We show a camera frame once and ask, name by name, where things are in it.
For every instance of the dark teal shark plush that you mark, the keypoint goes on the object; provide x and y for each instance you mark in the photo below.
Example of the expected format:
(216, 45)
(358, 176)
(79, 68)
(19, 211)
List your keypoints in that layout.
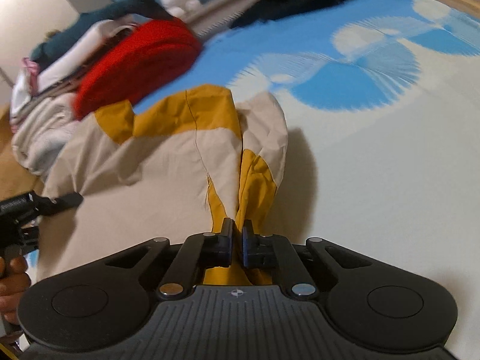
(112, 11)

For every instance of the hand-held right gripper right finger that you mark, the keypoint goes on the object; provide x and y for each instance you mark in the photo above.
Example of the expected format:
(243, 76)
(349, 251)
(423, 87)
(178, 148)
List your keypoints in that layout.
(245, 242)

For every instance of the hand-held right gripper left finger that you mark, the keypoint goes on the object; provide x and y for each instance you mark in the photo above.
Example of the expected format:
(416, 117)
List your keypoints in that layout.
(228, 240)

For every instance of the person's left hand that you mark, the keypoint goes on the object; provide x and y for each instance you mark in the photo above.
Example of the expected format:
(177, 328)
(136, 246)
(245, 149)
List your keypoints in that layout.
(13, 288)

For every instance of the blue patterned bed sheet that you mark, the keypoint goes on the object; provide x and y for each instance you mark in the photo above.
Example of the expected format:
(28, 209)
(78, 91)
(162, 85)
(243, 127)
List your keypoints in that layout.
(375, 157)

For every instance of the pink and white garment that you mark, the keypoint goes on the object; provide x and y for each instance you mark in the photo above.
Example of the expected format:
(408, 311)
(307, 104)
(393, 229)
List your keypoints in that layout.
(28, 67)

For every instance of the beige and mustard hooded jacket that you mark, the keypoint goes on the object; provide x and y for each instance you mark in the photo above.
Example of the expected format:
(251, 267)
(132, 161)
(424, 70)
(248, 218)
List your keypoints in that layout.
(150, 180)

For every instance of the red folded blanket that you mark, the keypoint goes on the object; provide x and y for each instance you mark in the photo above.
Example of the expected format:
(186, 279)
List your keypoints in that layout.
(142, 60)

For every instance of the white windowsill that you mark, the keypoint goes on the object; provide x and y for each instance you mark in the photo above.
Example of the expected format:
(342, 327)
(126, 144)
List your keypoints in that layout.
(217, 22)

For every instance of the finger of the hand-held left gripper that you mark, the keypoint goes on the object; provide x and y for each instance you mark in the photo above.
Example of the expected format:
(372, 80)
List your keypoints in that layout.
(63, 201)

